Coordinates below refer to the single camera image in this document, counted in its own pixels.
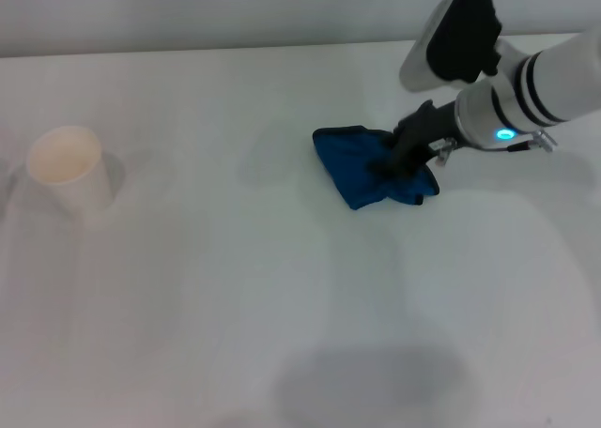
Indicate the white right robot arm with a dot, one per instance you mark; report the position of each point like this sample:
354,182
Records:
549,85

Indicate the small silver metal bracket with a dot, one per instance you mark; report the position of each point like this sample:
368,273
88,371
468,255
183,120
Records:
443,150

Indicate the blue rag with black trim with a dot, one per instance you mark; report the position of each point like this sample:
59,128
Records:
347,165

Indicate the white paper cup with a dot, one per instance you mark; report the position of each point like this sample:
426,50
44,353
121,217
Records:
66,160

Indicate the white and black right wrist camera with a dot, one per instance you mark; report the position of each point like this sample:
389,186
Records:
455,38

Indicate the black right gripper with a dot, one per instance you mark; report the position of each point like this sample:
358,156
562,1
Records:
422,127

